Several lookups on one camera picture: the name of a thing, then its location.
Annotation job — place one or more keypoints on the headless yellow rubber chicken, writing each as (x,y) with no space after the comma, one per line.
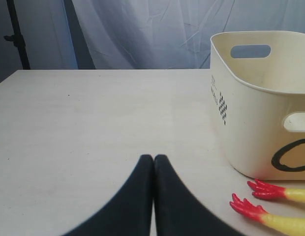
(290,226)

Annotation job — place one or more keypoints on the black light stand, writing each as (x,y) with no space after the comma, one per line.
(17,37)

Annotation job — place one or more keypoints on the cream bin marked O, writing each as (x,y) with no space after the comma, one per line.
(258,100)

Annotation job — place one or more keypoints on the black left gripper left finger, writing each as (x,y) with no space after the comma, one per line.
(129,211)

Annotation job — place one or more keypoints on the white backdrop curtain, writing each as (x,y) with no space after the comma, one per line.
(167,34)

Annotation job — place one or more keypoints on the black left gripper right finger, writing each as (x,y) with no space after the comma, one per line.
(177,211)

